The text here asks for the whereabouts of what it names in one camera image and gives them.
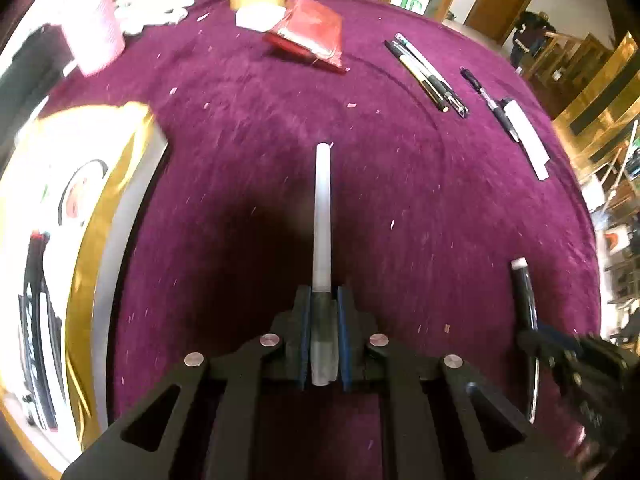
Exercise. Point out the white plastic comb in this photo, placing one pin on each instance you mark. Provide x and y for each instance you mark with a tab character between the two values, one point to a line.
528	138

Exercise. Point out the purple velvet tablecloth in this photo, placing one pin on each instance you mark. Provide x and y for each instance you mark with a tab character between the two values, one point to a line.
432	194

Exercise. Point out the white glove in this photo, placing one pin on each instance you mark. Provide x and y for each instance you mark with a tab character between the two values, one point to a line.
134	15

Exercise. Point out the red packet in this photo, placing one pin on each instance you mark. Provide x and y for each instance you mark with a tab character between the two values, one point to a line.
312	31

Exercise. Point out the black electrical tape roll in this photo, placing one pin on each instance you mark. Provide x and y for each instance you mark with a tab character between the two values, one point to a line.
81	193

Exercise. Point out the translucent white tube pen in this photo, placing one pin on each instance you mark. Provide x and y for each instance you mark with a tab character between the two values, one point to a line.
324	339

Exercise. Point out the white eraser block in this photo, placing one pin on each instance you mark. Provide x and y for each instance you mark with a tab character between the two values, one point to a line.
259	16

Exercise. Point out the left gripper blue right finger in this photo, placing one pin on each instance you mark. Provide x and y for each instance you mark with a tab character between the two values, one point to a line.
351	327

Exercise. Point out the white tray with yellow tape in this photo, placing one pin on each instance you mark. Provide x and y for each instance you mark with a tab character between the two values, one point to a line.
58	283

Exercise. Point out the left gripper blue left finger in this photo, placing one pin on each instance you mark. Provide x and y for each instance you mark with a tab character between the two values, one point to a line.
297	340

